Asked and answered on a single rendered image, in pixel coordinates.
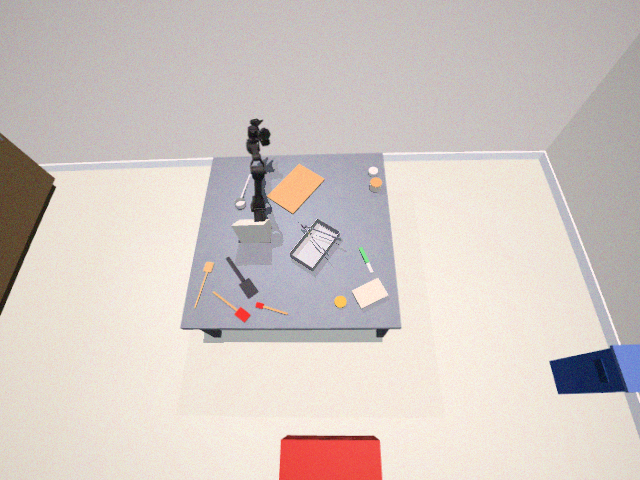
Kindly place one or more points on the light wooden board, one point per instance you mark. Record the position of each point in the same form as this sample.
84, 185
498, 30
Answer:
295, 188

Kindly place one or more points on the red spatula with tan handle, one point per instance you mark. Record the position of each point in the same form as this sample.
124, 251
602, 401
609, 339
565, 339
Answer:
240, 313

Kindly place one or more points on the dark grey spatula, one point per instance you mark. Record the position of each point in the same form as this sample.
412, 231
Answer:
247, 286

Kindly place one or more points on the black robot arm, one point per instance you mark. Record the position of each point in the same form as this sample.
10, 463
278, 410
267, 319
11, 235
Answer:
257, 171

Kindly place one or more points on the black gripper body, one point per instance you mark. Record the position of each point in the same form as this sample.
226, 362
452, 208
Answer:
256, 123

